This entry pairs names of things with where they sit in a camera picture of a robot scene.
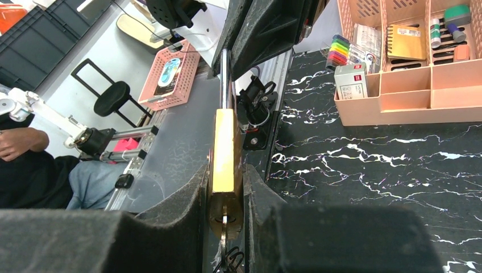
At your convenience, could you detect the black stool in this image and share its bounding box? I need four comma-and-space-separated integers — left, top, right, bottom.
70, 59, 152, 128

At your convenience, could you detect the orange plastic desk organizer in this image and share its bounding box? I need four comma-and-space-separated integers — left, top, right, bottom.
334, 1, 481, 126

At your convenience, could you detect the coloured marker set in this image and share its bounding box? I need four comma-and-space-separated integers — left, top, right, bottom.
326, 34, 350, 71

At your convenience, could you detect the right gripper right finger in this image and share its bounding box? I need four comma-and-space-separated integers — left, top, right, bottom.
243, 165, 442, 272

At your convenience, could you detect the white staple box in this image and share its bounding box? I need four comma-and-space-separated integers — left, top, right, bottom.
334, 63, 368, 100

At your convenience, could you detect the pink plastic basket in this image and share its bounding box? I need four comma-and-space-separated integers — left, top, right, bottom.
138, 40, 200, 111

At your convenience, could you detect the large brass padlock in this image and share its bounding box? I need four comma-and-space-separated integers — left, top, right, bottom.
208, 48, 243, 241

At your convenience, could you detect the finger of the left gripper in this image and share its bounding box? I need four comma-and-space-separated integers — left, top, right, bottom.
211, 0, 252, 77
230, 1, 328, 80

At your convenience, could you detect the person in black shirt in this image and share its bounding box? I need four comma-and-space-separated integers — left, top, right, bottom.
1, 114, 127, 210

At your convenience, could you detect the yellow spiral notebook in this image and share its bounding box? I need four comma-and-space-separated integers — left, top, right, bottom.
387, 24, 426, 60

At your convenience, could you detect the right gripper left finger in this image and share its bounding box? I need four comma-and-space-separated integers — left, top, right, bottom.
1, 166, 207, 272

